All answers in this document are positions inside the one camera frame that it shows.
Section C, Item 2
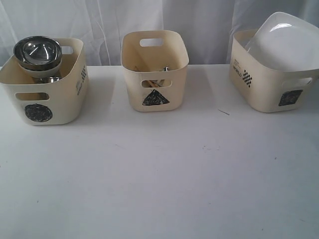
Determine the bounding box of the wooden chopstick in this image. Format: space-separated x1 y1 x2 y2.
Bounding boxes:
134 66 160 88

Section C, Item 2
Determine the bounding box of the steel fork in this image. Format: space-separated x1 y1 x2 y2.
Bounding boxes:
157 66 169 87

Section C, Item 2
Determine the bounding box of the steel mug with folding handle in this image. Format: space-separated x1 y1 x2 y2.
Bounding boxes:
32 76 62 84

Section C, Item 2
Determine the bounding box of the white ceramic bowl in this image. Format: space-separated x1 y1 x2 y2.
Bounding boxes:
19 61 62 78

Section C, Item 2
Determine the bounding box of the steel bowl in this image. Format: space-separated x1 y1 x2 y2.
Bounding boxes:
13 36 62 71

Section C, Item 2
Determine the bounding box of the white square plate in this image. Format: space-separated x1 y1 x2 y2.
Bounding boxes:
245 12 319 72

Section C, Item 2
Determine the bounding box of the cream bin with triangle mark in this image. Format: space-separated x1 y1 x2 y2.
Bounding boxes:
121 30 189 112

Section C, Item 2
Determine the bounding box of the cream bin with circle mark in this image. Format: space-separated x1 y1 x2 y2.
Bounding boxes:
0 38 89 125

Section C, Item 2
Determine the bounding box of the white curtain backdrop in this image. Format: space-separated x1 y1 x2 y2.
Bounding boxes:
0 0 319 66

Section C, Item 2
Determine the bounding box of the cream bin with square mark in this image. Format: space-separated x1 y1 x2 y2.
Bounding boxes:
229 29 319 113

